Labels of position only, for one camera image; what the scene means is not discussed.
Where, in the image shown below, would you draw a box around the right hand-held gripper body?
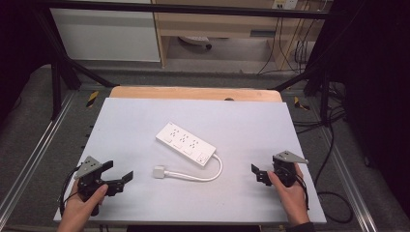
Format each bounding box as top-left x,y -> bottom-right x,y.
272,150 -> 309,189

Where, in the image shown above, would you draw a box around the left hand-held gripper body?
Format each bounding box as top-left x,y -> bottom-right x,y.
73,156 -> 126,203

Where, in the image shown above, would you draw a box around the white plug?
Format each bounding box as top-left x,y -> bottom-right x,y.
152,165 -> 167,179

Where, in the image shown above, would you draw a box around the white power cable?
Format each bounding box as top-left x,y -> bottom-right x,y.
164,154 -> 224,183

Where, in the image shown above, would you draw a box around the white power strip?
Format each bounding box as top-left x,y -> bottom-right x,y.
155,121 -> 218,168

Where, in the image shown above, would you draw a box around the person's right hand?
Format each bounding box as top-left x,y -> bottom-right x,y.
266,162 -> 311,226

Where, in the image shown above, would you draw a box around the person's left hand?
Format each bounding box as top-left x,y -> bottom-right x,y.
57,183 -> 109,232

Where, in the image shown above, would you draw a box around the white table board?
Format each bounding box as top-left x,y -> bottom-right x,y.
52,97 -> 327,225

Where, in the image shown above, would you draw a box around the light wooden table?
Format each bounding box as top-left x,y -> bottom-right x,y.
109,85 -> 283,103

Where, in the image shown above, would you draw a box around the black curtain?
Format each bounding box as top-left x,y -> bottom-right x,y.
328,0 -> 410,220
0,0 -> 52,124

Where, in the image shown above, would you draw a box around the white cabinet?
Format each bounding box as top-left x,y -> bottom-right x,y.
49,8 -> 161,63

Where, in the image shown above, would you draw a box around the grey chair base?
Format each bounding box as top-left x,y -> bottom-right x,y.
178,35 -> 213,51

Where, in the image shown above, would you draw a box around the wooden desk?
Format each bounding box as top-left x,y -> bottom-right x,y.
151,0 -> 327,71

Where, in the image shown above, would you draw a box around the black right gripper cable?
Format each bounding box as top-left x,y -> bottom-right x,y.
294,173 -> 311,211

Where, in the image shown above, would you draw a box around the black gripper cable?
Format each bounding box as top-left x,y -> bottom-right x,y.
294,173 -> 311,211
58,165 -> 81,214

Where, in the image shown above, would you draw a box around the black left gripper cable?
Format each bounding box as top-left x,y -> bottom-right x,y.
58,165 -> 81,214

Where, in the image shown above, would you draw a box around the black looped floor cable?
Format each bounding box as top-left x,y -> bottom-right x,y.
313,122 -> 354,224

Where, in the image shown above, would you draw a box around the bundle of black cables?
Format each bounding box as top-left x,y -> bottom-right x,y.
291,81 -> 347,134

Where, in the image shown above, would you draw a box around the aluminium floor rail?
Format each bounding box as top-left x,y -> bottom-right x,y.
0,91 -> 76,214
317,125 -> 378,232

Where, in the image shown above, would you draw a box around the black frame post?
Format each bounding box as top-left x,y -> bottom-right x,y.
318,69 -> 332,127
49,59 -> 63,121

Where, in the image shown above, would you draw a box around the black frame brace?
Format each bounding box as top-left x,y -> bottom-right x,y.
62,56 -> 120,89
274,69 -> 323,93

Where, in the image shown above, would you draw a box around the black hanging desk cables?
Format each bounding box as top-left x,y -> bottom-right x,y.
257,15 -> 310,75

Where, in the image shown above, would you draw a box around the white wall socket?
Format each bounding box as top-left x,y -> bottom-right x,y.
272,0 -> 299,10

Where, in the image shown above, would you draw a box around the black frame crossbar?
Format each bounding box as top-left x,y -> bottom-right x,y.
35,0 -> 333,20

